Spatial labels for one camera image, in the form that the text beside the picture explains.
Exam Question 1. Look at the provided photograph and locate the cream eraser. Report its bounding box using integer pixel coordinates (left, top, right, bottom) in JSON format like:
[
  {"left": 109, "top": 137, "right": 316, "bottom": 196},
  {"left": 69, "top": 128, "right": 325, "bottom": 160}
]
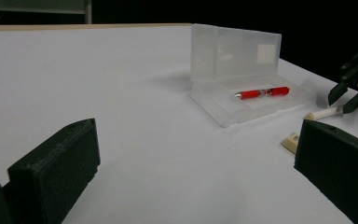
[{"left": 281, "top": 132, "right": 301, "bottom": 156}]

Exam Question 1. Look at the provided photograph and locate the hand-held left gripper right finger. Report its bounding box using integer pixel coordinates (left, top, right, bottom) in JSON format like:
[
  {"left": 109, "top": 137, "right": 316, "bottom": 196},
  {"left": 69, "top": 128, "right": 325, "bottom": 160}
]
[{"left": 294, "top": 119, "right": 358, "bottom": 224}]

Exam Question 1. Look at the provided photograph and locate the white pen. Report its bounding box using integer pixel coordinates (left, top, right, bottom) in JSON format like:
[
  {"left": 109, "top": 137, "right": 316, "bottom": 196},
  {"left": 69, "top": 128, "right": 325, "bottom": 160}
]
[{"left": 303, "top": 105, "right": 345, "bottom": 121}]

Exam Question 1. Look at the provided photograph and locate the translucent plastic pencil case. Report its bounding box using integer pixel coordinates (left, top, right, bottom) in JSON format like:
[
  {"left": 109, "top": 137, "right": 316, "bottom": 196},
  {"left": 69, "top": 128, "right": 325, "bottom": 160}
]
[{"left": 189, "top": 22, "right": 310, "bottom": 129}]

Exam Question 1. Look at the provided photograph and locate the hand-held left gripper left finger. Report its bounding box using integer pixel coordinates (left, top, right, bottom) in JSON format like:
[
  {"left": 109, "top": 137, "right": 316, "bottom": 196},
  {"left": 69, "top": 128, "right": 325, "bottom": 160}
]
[{"left": 7, "top": 118, "right": 101, "bottom": 224}]

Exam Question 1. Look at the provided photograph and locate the red pen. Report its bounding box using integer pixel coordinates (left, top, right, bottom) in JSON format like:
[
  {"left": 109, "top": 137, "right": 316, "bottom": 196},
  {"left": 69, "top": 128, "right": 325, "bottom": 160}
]
[{"left": 234, "top": 86, "right": 291, "bottom": 101}]

